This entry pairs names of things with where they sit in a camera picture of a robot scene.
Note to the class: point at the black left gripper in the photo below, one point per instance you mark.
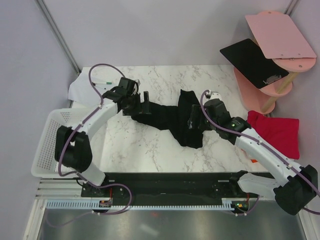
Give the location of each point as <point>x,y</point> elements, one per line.
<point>141,108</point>

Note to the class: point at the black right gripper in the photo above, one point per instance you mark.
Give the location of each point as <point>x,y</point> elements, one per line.
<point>197,112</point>

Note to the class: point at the black t-shirt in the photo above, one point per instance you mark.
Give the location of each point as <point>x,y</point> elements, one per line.
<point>175,119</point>

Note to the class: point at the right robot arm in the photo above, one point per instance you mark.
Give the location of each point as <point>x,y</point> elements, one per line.
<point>292,186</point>

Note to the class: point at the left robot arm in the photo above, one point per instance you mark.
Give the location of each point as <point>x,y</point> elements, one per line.
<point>73,150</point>

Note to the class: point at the green capped marker pen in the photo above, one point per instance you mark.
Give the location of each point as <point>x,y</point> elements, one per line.
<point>101,83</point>

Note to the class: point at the black clipboard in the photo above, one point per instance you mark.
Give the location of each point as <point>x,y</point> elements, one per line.
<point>248,58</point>

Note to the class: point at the white paper sheet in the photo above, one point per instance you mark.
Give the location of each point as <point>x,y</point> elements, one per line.
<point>82,92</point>

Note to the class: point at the red folded t-shirt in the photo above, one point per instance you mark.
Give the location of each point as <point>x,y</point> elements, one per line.
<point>281,133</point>

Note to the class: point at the pink wooden shelf stand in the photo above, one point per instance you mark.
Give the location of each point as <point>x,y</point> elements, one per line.
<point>281,41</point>

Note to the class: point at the white plastic basket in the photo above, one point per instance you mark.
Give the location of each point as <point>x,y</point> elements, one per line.
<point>44,164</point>

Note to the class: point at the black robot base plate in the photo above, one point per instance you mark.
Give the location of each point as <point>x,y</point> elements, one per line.
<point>168,188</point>

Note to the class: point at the white slotted cable duct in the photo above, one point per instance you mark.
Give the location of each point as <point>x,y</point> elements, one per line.
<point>90,204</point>

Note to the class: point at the aluminium frame post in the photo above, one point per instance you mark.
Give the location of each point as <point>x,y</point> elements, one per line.
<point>58,35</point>

